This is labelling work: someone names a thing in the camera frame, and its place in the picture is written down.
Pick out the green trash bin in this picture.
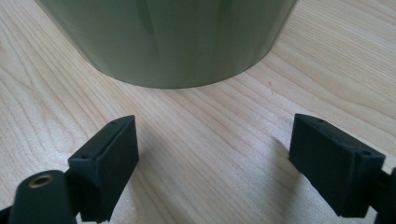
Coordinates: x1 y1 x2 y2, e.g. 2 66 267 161
35 0 299 90

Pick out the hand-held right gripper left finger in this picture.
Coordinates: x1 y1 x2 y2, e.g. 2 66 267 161
67 114 140 224

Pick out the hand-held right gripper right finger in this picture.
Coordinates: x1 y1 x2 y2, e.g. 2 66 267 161
288 113 387 218

